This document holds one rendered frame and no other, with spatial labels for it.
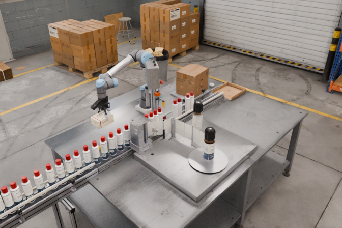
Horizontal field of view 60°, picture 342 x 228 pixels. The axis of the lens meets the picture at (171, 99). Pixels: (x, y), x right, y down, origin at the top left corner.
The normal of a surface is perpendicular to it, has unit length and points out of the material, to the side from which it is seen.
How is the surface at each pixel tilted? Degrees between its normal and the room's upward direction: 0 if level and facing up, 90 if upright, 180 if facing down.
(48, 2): 90
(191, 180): 0
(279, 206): 0
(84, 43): 88
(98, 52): 91
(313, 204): 0
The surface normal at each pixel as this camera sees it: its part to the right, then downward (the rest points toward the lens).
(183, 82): -0.59, 0.39
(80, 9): 0.75, 0.31
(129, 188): 0.00, -0.88
